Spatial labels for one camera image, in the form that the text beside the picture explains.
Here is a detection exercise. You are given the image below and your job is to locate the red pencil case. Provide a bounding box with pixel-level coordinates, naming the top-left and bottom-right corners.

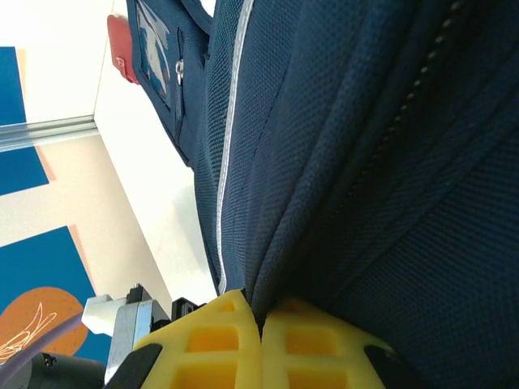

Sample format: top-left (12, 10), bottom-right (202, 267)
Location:
top-left (106, 14), bottom-right (142, 86)

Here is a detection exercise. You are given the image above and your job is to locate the navy blue backpack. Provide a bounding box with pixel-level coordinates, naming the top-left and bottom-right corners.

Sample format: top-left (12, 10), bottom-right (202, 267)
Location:
top-left (124, 0), bottom-right (519, 389)

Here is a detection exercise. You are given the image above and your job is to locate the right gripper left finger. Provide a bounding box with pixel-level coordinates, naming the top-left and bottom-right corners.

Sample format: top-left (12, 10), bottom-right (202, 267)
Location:
top-left (120, 287), bottom-right (264, 389)

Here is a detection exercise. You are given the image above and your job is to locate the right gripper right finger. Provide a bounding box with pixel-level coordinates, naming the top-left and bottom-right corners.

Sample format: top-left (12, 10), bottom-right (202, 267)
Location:
top-left (260, 297), bottom-right (411, 389)

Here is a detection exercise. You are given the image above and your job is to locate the aluminium frame post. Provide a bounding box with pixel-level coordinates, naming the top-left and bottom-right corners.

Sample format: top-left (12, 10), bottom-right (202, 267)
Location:
top-left (0, 114), bottom-right (99, 154)

